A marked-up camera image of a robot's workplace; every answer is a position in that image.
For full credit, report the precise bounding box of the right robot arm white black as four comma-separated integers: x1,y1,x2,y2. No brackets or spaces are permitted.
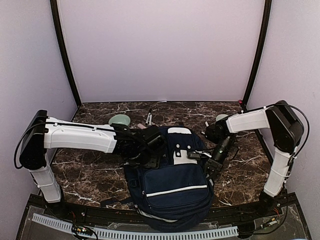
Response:
188,100,310,217

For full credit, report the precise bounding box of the right black frame post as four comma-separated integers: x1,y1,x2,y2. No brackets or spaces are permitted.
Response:
242,0,273,108

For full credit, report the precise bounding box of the pale green bowl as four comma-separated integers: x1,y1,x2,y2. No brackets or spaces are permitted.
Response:
108,114,131,126
215,114,229,124

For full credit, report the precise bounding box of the grey slotted cable duct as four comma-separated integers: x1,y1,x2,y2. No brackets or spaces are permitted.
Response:
31,213,239,240

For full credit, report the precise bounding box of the black frame post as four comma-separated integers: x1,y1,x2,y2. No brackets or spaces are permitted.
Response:
242,0,273,108
49,0,82,108

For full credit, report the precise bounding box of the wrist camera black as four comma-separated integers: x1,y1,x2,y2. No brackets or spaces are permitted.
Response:
142,125,165,151
204,124,224,144

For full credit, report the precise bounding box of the left black frame post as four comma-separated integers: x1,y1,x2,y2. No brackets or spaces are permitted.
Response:
49,0,82,108

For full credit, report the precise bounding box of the navy blue student backpack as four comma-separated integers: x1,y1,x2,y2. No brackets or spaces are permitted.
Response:
99,126,215,232

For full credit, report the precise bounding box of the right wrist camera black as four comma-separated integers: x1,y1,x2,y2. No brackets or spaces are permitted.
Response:
204,124,224,144

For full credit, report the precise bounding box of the peach highlighter marker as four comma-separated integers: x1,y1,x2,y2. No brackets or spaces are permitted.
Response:
137,123,147,129

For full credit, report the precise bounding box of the small circuit board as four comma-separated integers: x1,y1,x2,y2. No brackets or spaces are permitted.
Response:
71,224,93,237

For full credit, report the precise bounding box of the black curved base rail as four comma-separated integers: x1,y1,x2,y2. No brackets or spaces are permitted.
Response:
18,193,303,232

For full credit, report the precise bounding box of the black capped marker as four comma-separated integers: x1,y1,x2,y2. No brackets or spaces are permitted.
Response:
145,108,153,126

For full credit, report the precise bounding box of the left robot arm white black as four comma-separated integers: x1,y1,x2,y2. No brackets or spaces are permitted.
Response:
13,110,166,218

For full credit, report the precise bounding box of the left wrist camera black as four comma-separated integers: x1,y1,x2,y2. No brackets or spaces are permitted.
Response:
142,125,165,151

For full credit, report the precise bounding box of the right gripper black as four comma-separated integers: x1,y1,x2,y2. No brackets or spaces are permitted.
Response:
202,135,235,182

